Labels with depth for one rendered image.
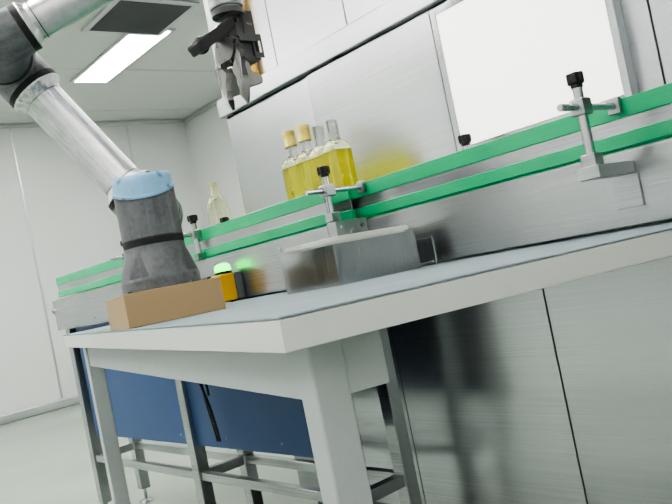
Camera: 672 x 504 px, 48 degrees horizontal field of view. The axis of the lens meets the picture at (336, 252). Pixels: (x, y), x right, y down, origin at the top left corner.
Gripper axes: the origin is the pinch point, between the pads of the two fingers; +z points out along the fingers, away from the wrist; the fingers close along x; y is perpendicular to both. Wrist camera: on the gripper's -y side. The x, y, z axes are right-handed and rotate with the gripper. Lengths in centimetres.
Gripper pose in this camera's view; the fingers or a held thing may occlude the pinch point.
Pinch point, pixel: (236, 100)
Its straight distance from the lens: 167.0
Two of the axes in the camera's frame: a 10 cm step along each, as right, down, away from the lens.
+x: -6.3, 1.4, 7.6
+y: 7.5, -1.4, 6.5
